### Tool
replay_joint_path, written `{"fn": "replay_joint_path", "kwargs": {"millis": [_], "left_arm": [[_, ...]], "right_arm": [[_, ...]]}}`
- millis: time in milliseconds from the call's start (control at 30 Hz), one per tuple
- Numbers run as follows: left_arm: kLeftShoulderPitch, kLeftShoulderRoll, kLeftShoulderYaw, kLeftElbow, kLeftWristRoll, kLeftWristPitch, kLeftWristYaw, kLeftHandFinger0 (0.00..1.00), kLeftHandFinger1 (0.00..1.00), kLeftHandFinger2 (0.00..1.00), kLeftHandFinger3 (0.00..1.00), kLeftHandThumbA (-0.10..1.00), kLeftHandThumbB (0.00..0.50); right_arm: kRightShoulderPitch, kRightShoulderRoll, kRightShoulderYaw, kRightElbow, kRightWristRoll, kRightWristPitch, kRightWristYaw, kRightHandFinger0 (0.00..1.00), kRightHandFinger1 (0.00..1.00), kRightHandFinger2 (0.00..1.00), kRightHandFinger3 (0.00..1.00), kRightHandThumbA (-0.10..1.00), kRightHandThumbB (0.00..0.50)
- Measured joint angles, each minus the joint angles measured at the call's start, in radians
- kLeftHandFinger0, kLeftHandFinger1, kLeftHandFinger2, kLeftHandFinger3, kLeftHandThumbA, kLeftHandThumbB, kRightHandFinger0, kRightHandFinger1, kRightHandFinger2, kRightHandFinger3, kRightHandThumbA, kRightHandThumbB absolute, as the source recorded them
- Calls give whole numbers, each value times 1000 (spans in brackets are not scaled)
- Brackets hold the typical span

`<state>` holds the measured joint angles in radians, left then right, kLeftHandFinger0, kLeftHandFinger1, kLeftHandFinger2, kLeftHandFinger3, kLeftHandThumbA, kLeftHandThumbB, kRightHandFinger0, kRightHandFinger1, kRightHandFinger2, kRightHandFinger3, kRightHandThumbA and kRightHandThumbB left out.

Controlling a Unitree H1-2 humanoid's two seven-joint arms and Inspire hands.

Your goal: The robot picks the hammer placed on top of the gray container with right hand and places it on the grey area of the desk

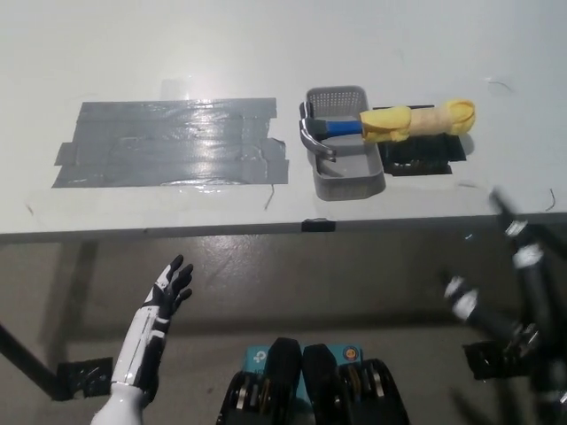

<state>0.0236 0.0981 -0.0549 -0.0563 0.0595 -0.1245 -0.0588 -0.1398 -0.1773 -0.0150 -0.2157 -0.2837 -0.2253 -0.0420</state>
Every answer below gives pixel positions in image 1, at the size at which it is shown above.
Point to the grey duct tape patch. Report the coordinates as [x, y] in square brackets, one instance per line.
[168, 141]

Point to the black table leg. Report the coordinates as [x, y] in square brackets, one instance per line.
[26, 354]

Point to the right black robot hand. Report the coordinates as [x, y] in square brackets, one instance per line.
[529, 265]

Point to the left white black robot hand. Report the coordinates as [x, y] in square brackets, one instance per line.
[153, 319]

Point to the black tape patch on desk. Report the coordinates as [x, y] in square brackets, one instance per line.
[421, 157]

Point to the black floor tape patch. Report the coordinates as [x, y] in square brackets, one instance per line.
[84, 378]
[487, 360]

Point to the grey perforated plastic basket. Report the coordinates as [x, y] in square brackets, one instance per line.
[350, 170]

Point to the black tape on desk edge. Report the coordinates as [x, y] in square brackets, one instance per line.
[319, 225]

